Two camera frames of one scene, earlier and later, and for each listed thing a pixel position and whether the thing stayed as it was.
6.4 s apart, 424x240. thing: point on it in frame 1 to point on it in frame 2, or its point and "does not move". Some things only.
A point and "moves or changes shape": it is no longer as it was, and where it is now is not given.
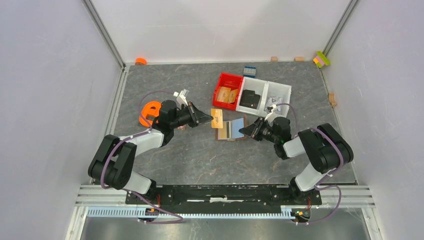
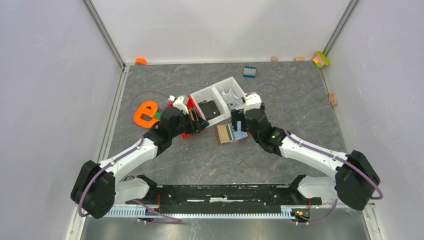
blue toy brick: x=250 y=71 does not move
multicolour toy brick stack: x=321 y=60 does not move
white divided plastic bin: x=263 y=97 to x=213 y=93
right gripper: x=254 y=129 to x=237 y=115
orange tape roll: x=140 y=60 does not move
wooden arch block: x=331 y=99 does not move
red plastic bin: x=227 y=90 moves or changes shape
